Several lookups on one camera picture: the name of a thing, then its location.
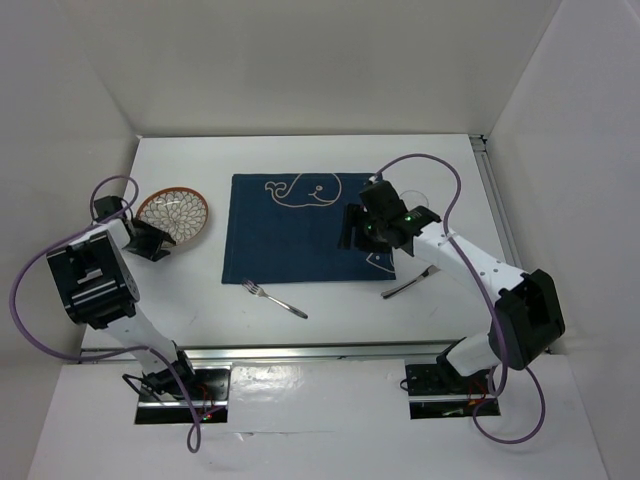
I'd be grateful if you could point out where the clear drinking glass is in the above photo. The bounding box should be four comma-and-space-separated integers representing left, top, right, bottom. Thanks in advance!
399, 189, 429, 210

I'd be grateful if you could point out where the orange rimmed patterned plate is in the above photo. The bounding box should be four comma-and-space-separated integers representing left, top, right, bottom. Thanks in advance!
136, 187, 209, 248

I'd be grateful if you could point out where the blue whale placemat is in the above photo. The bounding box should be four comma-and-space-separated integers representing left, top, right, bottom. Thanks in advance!
221, 172, 396, 285

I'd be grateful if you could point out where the silver fork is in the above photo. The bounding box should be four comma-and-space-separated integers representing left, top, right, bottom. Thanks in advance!
241, 279, 309, 319

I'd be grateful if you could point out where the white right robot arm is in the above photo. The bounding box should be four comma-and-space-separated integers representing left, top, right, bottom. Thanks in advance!
339, 181, 566, 392

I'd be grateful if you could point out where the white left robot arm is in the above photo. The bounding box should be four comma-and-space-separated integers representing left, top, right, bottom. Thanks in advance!
46, 196, 198, 400

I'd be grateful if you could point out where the silver table knife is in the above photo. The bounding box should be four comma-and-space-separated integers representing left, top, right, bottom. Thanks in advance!
381, 265, 440, 300

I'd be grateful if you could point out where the aluminium right side rail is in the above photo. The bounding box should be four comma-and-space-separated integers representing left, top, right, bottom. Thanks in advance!
469, 135, 523, 269

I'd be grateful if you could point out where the aluminium rail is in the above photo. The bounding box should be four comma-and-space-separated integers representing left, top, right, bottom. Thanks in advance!
79, 340, 456, 364
469, 135, 523, 269

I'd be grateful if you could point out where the aluminium front rail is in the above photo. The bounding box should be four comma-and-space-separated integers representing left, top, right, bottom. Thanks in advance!
79, 340, 456, 364

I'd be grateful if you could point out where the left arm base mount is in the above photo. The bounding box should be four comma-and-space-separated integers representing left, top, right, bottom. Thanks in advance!
122, 363, 232, 426

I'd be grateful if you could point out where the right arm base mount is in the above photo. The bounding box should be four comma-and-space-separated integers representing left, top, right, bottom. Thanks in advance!
399, 364, 501, 420

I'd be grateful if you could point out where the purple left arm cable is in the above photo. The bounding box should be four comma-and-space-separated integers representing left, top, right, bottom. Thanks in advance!
10, 175, 221, 453

